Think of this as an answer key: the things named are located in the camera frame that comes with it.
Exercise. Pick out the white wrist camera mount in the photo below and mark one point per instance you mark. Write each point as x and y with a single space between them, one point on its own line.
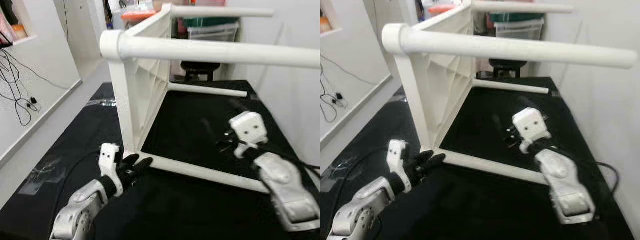
107 157
531 122
249 127
397 152

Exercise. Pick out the black stool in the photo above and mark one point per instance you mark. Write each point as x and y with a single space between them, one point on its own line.
506 64
200 67

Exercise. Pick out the clear plastic storage box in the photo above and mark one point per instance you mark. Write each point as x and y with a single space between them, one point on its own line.
212 34
520 30

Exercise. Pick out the small orange container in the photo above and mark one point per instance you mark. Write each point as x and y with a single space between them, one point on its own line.
325 24
20 31

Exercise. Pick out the white plastic ribbed table top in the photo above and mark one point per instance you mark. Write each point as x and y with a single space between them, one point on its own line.
145 85
445 80

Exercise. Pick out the clear tape patch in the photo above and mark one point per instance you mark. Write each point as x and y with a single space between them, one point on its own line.
42 175
340 172
102 102
398 98

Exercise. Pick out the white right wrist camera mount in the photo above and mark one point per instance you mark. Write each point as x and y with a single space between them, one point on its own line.
531 122
249 127

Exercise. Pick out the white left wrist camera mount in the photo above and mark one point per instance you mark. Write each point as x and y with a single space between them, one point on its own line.
107 157
397 152

